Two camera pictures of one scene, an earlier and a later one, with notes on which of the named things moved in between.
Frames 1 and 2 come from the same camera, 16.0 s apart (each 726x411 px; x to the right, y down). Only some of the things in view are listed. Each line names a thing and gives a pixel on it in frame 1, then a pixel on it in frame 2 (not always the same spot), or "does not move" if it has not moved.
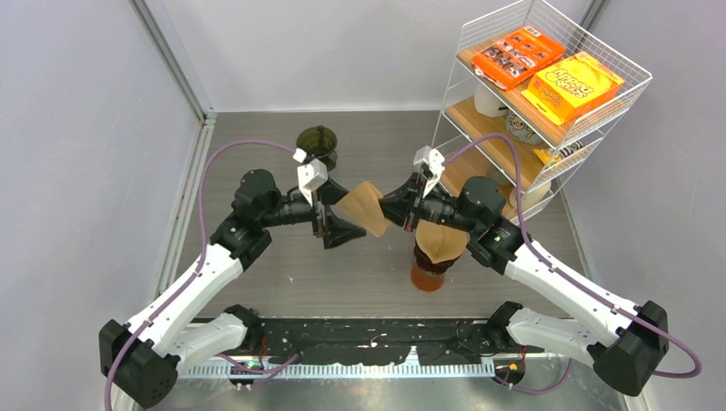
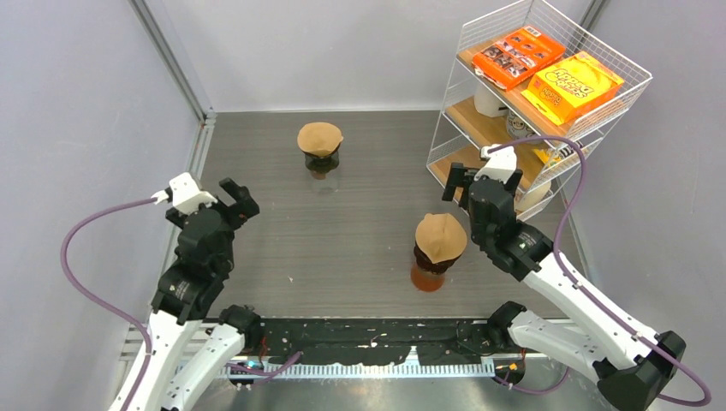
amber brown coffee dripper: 425,262 does not move
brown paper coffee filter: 440,242 does not move
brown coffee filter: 362,206 to 318,139
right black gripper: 399,204 to 460,176
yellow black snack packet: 550,156 does not move
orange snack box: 514,58 does not move
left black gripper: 333,231 to 246,205
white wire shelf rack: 528,97 does not move
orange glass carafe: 425,280 does not move
